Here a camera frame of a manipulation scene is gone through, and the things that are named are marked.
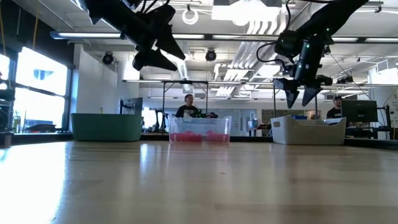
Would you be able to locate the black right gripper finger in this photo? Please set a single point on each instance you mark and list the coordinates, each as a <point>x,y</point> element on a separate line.
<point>311,95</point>
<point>291,90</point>

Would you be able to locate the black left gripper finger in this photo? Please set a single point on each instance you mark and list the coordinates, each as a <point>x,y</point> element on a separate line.
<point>171,42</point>
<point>152,60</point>

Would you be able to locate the long blue toy block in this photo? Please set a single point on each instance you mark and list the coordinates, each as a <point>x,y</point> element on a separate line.
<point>300,117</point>

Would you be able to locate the long red toy block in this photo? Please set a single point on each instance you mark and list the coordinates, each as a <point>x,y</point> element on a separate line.
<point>217,137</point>
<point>186,137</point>

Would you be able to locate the black background robot arm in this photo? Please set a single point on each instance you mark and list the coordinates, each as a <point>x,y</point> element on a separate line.
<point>161,119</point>
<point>205,115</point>

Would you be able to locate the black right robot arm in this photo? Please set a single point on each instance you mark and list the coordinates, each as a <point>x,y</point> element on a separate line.
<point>335,15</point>

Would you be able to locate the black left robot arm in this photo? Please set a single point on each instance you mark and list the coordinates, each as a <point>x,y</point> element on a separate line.
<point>109,12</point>

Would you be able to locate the person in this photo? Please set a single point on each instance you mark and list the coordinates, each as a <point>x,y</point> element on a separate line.
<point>335,112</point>
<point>186,110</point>

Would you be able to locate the white plastic bin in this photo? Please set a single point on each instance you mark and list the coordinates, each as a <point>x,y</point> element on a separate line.
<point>308,133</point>

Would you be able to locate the round black ceiling speaker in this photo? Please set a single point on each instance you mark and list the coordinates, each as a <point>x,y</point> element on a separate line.
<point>108,58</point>
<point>211,55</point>

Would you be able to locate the grey computer monitor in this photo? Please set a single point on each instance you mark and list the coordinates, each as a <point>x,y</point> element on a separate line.
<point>133,106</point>

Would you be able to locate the black computer monitor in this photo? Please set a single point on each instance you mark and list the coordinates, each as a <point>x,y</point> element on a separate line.
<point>359,111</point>

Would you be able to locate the long ceiling light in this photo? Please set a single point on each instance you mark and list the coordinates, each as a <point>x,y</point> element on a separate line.
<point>71,35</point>
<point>245,37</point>

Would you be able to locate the dark background desk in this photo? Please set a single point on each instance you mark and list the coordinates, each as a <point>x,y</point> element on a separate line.
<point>367,130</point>

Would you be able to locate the clear plastic bin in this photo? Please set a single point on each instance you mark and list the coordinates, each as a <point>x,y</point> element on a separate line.
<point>199,124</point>

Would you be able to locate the green plastic bin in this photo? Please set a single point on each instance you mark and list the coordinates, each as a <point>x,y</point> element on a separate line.
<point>105,127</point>

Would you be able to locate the large bright window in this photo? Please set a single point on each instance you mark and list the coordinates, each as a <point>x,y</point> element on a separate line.
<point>40,93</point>

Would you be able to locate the dark equipment stack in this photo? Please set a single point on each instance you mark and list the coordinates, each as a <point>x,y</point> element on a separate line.
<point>6,137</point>

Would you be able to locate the black background table frame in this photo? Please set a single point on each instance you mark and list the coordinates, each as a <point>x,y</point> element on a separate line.
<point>163,96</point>

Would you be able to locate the black aluminium table frame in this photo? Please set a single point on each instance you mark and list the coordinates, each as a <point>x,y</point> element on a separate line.
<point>248,139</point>

